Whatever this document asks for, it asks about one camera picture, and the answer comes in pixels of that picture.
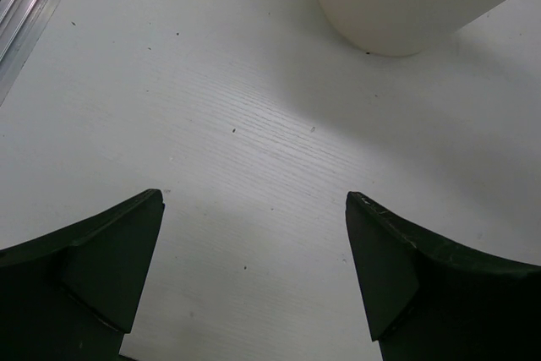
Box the aluminium frame rail left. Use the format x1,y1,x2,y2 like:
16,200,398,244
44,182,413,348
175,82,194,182
0,0,81,104

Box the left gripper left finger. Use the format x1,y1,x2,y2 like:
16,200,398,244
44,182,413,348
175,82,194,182
1,189,165,360

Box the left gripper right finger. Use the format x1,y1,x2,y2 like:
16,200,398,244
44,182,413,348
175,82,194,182
346,192,540,360

